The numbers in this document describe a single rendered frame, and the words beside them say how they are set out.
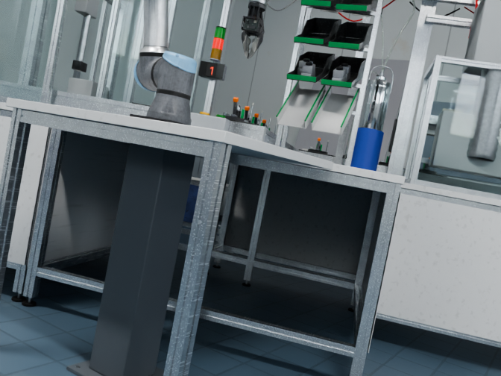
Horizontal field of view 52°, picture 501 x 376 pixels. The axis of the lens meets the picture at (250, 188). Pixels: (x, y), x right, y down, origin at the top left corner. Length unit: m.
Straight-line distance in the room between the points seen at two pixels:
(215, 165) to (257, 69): 5.73
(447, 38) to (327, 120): 4.06
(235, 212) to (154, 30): 2.23
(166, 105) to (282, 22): 5.37
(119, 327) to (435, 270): 1.65
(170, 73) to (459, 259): 1.76
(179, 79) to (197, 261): 0.67
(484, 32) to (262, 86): 4.20
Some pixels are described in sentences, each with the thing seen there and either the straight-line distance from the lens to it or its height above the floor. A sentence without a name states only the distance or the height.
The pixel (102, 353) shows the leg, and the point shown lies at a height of 0.08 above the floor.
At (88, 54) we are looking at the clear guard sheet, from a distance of 3.74.
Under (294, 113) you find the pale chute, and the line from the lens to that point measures 2.27.
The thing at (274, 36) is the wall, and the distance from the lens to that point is 6.99.
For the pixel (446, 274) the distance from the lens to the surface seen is 2.81.
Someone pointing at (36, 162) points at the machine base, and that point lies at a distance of 2.45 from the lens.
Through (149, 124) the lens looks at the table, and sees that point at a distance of 1.41.
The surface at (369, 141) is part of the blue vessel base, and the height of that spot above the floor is 1.06.
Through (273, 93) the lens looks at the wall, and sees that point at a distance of 6.77.
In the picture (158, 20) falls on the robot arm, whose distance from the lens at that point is 1.88.
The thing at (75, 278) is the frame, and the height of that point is 0.17.
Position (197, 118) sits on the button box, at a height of 0.94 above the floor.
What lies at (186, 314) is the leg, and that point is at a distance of 1.34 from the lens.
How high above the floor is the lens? 0.78
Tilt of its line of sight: 2 degrees down
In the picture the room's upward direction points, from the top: 11 degrees clockwise
